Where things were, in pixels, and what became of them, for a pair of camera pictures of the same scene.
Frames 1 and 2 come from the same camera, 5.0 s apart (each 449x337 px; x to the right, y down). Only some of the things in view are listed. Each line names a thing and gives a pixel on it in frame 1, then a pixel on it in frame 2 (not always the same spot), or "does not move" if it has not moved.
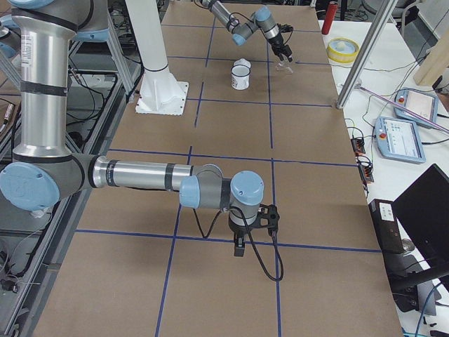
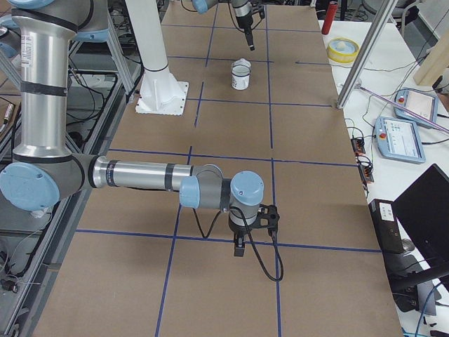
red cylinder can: (329, 17) does not move
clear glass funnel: (283, 66) → (240, 70)
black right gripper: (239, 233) does not move
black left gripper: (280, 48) → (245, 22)
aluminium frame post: (366, 53) does not move
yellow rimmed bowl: (342, 50) does not move
